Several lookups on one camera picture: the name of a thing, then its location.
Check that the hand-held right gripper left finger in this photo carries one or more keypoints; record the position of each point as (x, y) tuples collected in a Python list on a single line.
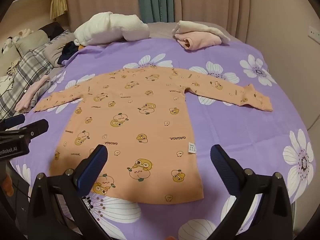
[(93, 165)]

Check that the navy dark cloth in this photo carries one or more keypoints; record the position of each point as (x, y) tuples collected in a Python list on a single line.
[(68, 52)]

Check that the light pink garment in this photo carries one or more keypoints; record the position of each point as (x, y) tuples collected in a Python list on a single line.
[(30, 95)]

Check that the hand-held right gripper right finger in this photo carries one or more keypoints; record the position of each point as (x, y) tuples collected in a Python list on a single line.
[(223, 168)]

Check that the purple floral bedsheet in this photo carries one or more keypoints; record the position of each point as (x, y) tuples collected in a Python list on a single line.
[(225, 130)]

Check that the dark brown cloth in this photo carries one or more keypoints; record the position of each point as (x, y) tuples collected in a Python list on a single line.
[(53, 28)]

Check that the pink and cream folded clothes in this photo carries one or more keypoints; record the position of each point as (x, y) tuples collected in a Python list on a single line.
[(215, 31)]

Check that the black and white plush toy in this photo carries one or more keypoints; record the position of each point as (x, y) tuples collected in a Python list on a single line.
[(6, 45)]

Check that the beige curtain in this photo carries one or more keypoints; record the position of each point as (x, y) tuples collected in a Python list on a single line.
[(212, 0)]

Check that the beige pillow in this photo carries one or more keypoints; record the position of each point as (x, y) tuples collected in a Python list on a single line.
[(32, 41)]

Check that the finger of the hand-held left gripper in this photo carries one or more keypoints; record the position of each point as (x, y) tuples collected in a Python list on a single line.
[(13, 122), (35, 128)]

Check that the orange cartoon print shirt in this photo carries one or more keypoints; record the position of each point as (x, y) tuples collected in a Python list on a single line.
[(140, 130)]

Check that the plain grey pillow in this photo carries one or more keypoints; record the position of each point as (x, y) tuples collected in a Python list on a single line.
[(57, 47)]

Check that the grey plaid blanket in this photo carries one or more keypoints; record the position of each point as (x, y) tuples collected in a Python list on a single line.
[(27, 67)]

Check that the white wall socket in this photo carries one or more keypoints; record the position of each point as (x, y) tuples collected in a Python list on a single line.
[(313, 33)]

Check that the white folded garment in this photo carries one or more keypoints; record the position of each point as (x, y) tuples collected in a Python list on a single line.
[(110, 30)]

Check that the grey bed cover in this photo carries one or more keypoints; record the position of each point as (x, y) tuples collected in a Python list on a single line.
[(162, 30)]

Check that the teal curtain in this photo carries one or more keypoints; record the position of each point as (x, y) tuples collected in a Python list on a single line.
[(155, 0)]

